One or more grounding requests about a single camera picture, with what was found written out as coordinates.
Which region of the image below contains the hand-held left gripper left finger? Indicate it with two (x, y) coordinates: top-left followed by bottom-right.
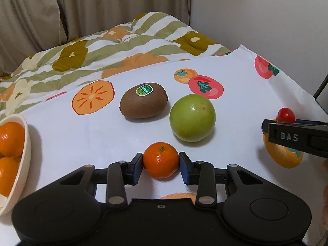
(55, 152), (144, 208)

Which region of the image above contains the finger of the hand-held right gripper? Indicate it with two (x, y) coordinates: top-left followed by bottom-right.
(261, 118), (328, 158)

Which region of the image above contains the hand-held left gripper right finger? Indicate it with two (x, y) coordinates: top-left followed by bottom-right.
(179, 152), (264, 208)

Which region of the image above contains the small orange mandarin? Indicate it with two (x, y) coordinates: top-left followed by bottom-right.
(143, 142), (180, 179)

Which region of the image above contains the cream duck print plate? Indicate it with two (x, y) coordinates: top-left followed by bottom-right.
(0, 114), (32, 216)

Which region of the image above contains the person's right hand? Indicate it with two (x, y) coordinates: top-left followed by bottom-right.
(319, 157), (328, 226)

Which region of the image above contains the red cherry tomato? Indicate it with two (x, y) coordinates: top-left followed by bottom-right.
(277, 108), (296, 123)

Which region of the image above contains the white fruit print cloth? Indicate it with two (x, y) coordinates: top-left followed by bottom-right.
(0, 44), (328, 246)

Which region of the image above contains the green round fruit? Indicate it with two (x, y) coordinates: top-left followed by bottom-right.
(169, 94), (216, 142)

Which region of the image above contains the brown kiwi with green sticker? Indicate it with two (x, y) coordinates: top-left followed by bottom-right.
(119, 82), (169, 119)

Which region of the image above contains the green striped floral blanket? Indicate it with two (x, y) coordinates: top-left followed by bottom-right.
(0, 11), (235, 118)

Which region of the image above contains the beige curtain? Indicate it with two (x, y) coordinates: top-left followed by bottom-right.
(0, 0), (68, 77)
(61, 0), (192, 45)

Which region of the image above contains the black cable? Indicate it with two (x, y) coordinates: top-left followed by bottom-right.
(314, 74), (328, 99)

